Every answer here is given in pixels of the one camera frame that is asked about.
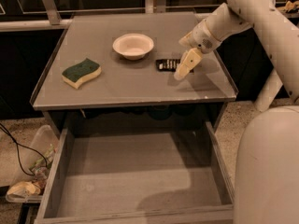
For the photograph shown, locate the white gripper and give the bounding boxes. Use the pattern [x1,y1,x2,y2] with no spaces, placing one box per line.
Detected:
[174,21,221,80]

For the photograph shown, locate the black rxbar chocolate bar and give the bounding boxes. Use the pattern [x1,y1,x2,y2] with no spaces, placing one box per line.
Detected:
[155,59,180,72]

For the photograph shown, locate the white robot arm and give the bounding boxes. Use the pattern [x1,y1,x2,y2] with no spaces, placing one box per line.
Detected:
[175,0,299,224]

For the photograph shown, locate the grey cabinet with top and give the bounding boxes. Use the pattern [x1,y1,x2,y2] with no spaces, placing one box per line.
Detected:
[31,12,237,132]

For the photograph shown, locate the open grey top drawer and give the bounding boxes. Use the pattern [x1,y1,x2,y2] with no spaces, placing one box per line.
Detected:
[35,119,234,224]

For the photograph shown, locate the white paper bowl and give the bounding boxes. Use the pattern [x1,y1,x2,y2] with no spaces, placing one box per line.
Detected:
[112,34,154,61]

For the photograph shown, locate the green yellow sponge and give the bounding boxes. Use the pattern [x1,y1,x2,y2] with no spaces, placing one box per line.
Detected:
[62,58,102,90]

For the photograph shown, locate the metal railing with glass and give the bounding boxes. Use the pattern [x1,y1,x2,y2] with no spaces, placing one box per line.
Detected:
[0,0,299,34]

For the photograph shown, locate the crumpled wrappers in bin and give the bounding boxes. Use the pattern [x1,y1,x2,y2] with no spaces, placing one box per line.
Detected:
[7,144,56,203]

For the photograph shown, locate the clear plastic bin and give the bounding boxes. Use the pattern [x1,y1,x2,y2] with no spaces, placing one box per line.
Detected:
[9,125,59,203]

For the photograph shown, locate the black cable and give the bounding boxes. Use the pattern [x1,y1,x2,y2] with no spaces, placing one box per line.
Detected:
[0,122,49,177]

